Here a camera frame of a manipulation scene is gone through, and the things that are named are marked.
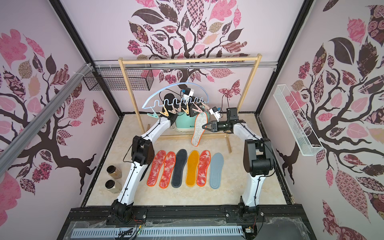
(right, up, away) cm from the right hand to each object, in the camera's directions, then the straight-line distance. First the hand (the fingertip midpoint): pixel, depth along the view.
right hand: (202, 128), depth 88 cm
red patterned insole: (-21, -21, +5) cm, 30 cm away
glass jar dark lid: (-50, -24, -7) cm, 56 cm away
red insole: (+2, -20, +7) cm, 21 cm away
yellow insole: (-6, -23, +2) cm, 24 cm away
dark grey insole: (-14, -19, +7) cm, 24 cm away
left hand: (0, +13, -5) cm, 14 cm away
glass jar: (-47, -30, -13) cm, 57 cm away
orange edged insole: (-1, +5, -2) cm, 5 cm away
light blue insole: (+9, -23, +5) cm, 25 cm away
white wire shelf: (+46, -4, -22) cm, 51 cm away
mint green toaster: (-12, +4, +13) cm, 18 cm away
